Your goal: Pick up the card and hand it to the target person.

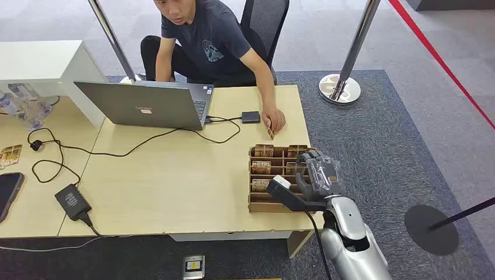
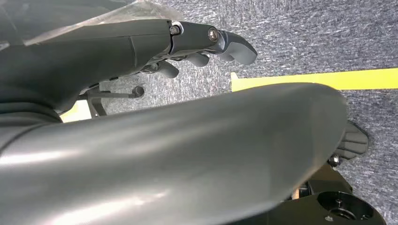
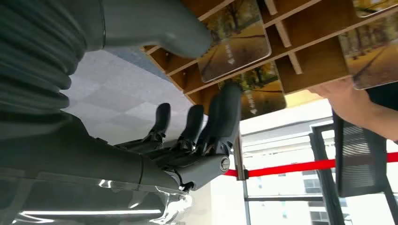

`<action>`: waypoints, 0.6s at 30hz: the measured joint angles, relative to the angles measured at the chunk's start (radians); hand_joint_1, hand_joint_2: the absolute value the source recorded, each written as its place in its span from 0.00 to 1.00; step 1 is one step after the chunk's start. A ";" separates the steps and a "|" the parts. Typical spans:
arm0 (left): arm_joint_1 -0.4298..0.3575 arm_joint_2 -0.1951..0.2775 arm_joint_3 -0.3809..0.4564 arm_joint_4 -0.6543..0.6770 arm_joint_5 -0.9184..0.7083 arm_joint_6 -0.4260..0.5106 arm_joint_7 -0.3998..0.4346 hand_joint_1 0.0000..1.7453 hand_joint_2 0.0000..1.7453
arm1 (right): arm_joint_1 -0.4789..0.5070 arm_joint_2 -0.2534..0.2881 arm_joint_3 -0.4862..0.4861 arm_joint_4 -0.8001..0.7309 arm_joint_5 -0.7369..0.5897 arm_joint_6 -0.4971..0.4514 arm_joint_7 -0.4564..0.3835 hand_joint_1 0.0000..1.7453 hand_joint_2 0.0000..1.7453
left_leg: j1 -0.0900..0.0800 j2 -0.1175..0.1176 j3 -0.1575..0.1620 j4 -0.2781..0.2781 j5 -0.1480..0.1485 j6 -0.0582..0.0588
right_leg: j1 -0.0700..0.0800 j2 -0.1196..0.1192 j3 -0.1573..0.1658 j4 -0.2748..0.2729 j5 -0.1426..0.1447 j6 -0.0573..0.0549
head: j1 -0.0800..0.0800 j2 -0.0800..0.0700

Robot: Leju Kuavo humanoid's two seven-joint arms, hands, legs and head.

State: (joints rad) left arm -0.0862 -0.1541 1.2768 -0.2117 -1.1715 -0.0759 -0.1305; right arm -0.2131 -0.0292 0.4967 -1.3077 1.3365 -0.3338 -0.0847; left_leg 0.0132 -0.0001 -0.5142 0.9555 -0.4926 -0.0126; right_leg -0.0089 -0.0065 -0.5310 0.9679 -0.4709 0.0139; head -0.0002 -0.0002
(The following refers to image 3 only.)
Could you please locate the autumn print hotel key card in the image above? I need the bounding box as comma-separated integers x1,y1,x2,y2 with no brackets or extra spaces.
198,0,272,83
219,61,287,121
352,0,398,18
338,12,398,91

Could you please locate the chrome stanchion post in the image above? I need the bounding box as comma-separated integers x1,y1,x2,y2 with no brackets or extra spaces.
233,130,250,181

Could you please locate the wooden card holder rack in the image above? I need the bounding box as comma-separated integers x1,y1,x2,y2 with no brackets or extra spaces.
141,0,398,122

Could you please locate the black mesh office chair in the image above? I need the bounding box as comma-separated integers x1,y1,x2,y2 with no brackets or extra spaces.
332,110,398,225

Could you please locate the person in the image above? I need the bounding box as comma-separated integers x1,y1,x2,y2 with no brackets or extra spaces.
307,77,398,142

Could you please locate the clear plastic film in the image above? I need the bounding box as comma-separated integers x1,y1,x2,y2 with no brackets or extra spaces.
0,167,194,225

